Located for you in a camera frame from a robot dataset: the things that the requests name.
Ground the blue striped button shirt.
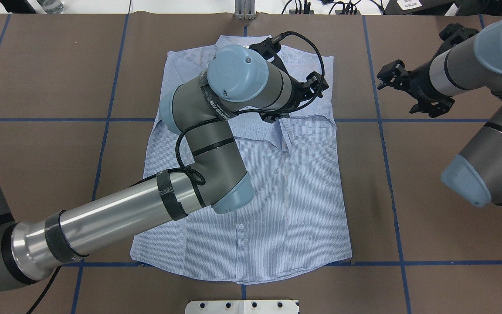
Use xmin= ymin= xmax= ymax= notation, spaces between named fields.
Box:
xmin=130 ymin=35 xmax=353 ymax=285

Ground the aluminium frame post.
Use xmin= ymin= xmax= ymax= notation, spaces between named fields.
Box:
xmin=234 ymin=0 xmax=256 ymax=20

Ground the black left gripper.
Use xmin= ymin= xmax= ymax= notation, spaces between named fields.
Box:
xmin=249 ymin=37 xmax=329 ymax=123

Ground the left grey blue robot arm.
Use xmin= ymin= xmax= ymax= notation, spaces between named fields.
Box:
xmin=0 ymin=31 xmax=329 ymax=291

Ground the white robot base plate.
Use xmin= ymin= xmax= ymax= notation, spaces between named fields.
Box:
xmin=185 ymin=300 xmax=301 ymax=314

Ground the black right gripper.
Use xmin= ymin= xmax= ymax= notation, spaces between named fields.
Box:
xmin=376 ymin=24 xmax=479 ymax=119

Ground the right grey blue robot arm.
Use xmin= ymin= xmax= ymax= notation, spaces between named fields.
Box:
xmin=376 ymin=19 xmax=502 ymax=208

